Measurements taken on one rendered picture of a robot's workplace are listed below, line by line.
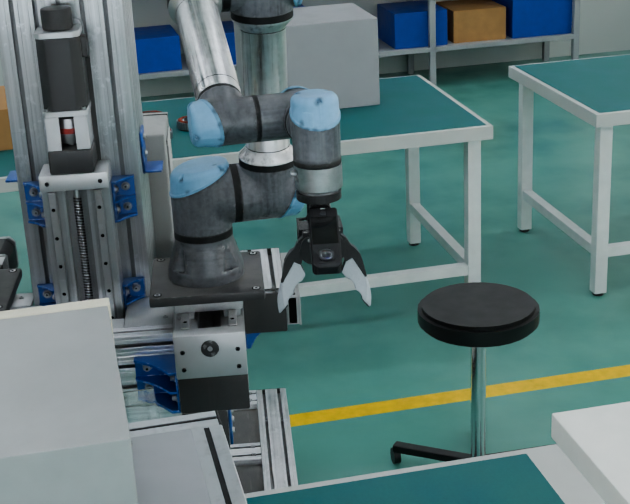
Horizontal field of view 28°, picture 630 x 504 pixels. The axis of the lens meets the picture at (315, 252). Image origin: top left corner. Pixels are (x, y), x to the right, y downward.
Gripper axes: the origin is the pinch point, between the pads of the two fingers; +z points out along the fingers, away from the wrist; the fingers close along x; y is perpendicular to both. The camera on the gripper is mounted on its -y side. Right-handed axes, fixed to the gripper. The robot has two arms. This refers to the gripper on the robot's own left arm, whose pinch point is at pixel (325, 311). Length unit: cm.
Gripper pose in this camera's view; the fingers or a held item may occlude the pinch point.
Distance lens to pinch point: 200.5
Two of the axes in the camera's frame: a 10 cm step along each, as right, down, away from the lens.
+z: 0.5, 9.3, 3.6
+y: -0.8, -3.5, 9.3
